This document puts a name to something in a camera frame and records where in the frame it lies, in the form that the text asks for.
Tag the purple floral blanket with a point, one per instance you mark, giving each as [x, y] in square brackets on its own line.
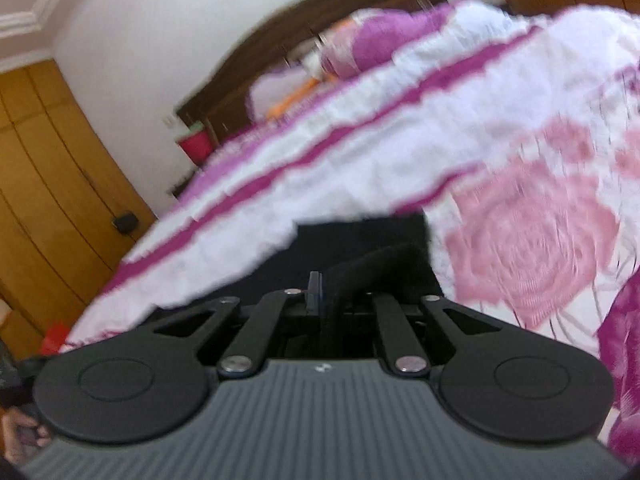
[375, 135]

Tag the white and orange plush toy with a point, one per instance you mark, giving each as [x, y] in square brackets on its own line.
[295, 97]

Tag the light purple pillow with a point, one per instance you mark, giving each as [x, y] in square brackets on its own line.
[272, 92]

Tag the light wooden wardrobe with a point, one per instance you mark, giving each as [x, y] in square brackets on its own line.
[50, 185]

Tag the folded purple floral quilt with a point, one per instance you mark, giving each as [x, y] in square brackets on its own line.
[385, 35]

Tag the dark wooden nightstand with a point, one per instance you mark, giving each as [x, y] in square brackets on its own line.
[181, 186]

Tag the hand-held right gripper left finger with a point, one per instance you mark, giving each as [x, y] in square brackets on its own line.
[314, 295]

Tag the red bucket with green rim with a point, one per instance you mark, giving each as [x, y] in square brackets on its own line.
[195, 146]

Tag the black button cardigan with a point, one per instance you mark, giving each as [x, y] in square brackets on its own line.
[360, 245]

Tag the white wall socket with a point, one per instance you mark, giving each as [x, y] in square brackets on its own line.
[170, 120]

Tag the person's left hand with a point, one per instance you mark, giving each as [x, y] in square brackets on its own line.
[20, 432]

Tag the dark wooden bed headboard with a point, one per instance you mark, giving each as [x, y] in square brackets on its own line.
[260, 55]

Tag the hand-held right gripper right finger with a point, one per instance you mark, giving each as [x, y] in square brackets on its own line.
[387, 310]

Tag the red plastic stool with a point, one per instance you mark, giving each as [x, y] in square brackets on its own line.
[56, 339]

